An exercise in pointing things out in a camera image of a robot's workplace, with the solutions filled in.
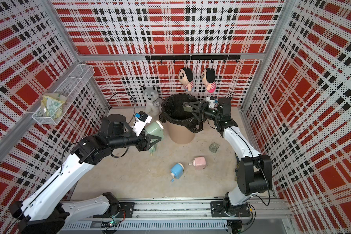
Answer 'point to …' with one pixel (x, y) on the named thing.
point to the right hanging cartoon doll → (208, 76)
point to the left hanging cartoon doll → (185, 77)
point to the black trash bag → (172, 112)
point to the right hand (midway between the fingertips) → (191, 106)
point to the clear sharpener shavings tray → (214, 147)
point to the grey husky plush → (153, 103)
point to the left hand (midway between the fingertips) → (157, 135)
